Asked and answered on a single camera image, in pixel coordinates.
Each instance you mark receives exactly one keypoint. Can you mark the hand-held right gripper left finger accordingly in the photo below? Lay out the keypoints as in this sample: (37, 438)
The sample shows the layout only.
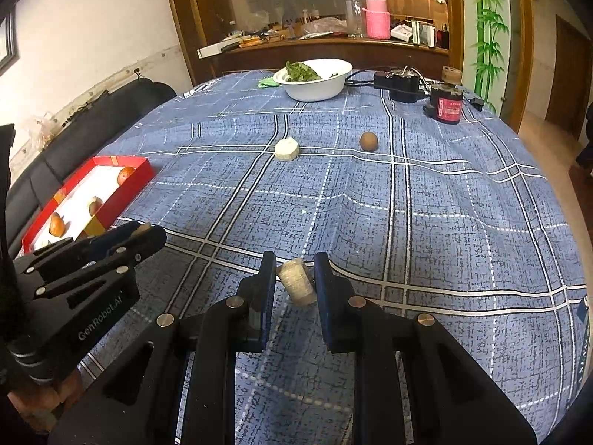
(267, 296)

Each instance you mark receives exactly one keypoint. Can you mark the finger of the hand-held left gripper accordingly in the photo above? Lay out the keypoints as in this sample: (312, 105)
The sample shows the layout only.
(102, 243)
(139, 246)

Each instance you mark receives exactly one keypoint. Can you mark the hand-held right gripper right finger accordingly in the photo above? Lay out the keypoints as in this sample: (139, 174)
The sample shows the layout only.
(324, 296)

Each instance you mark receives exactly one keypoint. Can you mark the banana slice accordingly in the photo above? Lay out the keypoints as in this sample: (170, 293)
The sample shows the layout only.
(286, 149)
(144, 228)
(296, 282)

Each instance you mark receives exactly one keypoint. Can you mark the brown longan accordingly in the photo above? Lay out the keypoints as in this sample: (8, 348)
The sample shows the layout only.
(95, 204)
(368, 141)

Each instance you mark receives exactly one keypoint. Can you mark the orange kumquat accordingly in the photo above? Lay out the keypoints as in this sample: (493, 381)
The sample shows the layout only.
(57, 225)
(125, 175)

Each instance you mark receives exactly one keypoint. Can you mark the red tray with white inside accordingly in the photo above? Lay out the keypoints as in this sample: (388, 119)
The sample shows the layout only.
(78, 194)

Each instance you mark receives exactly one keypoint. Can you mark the person's left hand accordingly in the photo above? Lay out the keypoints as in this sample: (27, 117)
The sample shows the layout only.
(41, 398)

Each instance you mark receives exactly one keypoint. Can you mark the black sofa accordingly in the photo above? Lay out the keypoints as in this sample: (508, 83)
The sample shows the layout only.
(92, 120)

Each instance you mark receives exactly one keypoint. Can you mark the clear plastic bag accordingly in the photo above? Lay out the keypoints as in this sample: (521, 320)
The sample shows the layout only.
(41, 125)
(324, 24)

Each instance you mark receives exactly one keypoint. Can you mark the green cloth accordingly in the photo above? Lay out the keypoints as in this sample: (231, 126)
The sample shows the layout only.
(267, 82)

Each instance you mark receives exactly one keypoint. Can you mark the wooden cabinet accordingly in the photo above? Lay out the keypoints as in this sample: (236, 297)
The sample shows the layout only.
(241, 62)

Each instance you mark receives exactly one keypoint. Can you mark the white bowl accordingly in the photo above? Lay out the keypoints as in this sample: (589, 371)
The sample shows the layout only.
(315, 85)

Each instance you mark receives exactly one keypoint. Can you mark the white flat box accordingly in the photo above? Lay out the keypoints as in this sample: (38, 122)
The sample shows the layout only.
(217, 50)

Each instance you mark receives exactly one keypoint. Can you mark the framed picture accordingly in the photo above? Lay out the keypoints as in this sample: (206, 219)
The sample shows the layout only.
(7, 46)

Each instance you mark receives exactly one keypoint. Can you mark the green leaves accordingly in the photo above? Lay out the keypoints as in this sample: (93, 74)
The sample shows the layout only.
(301, 73)

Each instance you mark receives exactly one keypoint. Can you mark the black power strip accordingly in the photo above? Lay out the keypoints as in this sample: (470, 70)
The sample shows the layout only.
(398, 84)

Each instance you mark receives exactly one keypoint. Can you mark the red and black cylinder device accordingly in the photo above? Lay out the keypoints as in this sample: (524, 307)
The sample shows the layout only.
(447, 106)

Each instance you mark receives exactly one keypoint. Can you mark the black adapter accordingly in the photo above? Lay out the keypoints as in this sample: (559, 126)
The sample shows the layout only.
(475, 102)

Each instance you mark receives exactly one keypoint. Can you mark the clear glass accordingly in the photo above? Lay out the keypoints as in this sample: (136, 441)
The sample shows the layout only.
(354, 18)

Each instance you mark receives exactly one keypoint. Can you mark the pink sleeved bottle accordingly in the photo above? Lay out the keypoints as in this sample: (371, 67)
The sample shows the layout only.
(376, 16)

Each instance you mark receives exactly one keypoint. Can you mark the wooden door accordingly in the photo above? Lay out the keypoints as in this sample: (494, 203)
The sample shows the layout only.
(567, 69)

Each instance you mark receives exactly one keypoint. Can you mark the green bamboo wall decal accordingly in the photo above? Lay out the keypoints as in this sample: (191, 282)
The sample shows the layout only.
(486, 23)

